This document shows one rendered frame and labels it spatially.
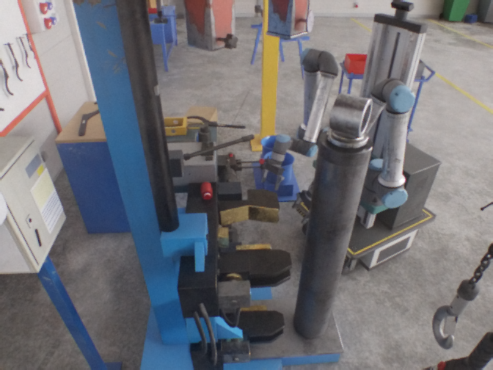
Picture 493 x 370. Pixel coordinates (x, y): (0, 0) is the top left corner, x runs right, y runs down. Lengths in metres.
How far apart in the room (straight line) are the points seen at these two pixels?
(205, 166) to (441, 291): 2.05
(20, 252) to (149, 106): 0.67
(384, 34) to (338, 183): 1.19
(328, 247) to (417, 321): 1.26
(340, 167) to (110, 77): 0.90
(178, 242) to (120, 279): 1.54
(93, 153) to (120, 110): 1.56
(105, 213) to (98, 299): 0.74
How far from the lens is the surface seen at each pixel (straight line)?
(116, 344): 2.60
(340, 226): 1.61
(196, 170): 1.81
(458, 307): 0.91
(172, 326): 2.19
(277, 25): 1.35
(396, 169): 2.08
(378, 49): 2.38
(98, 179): 2.96
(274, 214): 1.82
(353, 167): 1.42
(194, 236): 1.40
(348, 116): 1.35
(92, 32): 1.23
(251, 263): 1.53
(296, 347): 2.30
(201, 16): 1.04
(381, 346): 2.60
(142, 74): 1.10
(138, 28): 1.07
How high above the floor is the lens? 2.16
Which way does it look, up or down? 36 degrees down
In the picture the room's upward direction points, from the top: straight up
